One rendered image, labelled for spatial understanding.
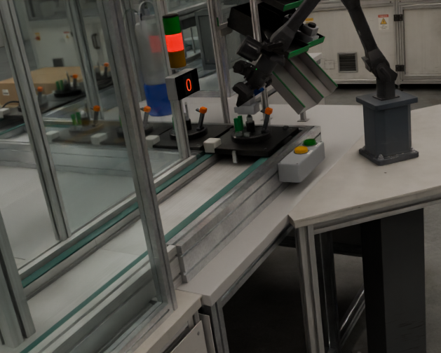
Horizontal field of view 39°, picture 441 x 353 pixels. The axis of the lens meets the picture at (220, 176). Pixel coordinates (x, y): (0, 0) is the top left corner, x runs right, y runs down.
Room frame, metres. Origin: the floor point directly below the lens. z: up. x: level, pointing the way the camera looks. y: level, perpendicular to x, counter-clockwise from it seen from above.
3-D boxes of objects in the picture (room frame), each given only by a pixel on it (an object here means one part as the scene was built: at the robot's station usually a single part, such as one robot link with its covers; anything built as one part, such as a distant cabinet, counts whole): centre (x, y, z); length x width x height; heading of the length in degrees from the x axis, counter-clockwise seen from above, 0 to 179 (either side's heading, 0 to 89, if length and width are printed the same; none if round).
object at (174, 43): (1.88, 0.08, 1.33); 0.05 x 0.05 x 0.05
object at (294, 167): (1.79, -0.26, 0.93); 0.21 x 0.07 x 0.06; 147
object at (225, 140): (1.98, -0.13, 0.96); 0.24 x 0.24 x 0.02; 57
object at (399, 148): (1.91, -0.57, 0.96); 0.15 x 0.15 x 0.20; 11
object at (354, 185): (1.96, -0.56, 0.84); 0.90 x 0.70 x 0.03; 101
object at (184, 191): (1.74, 0.06, 0.91); 0.84 x 0.28 x 0.10; 147
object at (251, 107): (1.98, -0.12, 1.09); 0.08 x 0.04 x 0.07; 58
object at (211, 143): (1.95, 0.01, 0.97); 0.05 x 0.05 x 0.04; 57
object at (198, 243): (1.66, -0.10, 0.91); 0.89 x 0.06 x 0.11; 147
